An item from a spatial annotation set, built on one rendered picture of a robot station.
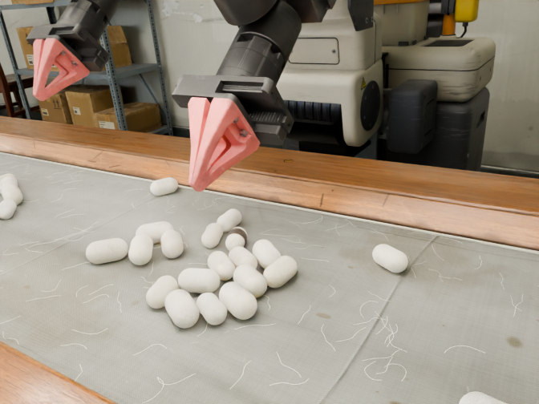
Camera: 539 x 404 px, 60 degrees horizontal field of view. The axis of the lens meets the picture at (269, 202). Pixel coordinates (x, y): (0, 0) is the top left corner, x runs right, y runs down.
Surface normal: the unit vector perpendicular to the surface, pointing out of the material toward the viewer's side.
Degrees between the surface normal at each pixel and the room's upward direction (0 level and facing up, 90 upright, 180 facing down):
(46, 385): 0
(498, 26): 90
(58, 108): 90
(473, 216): 45
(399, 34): 92
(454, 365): 0
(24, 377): 0
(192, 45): 90
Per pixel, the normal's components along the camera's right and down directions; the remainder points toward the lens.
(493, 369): -0.07, -0.90
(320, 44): -0.54, 0.51
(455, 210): -0.41, -0.36
